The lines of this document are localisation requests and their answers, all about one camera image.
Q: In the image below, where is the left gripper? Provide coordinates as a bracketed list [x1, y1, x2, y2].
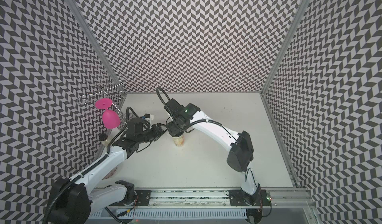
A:
[137, 123, 168, 144]

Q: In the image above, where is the illustrated paper milk tea cup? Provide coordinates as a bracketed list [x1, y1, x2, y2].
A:
[173, 135, 185, 146]

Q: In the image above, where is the black plastic cup lid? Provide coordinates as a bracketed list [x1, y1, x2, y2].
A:
[169, 130, 184, 138]

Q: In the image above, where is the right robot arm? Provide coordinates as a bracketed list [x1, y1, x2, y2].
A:
[156, 87, 261, 206]

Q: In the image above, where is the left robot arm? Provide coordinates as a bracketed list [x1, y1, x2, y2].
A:
[42, 116, 166, 224]

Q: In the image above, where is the pink plastic wine glass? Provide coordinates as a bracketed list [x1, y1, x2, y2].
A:
[95, 98, 121, 129]

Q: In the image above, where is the small glass jar black lid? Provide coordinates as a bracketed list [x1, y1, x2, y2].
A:
[98, 133, 112, 147]

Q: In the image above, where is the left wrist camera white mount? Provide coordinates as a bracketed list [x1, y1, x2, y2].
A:
[142, 113, 154, 122]

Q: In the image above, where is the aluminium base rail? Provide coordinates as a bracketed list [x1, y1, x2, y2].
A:
[109, 187, 321, 224]

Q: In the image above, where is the chrome wire glass rack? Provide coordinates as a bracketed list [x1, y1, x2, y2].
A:
[77, 72, 127, 130]

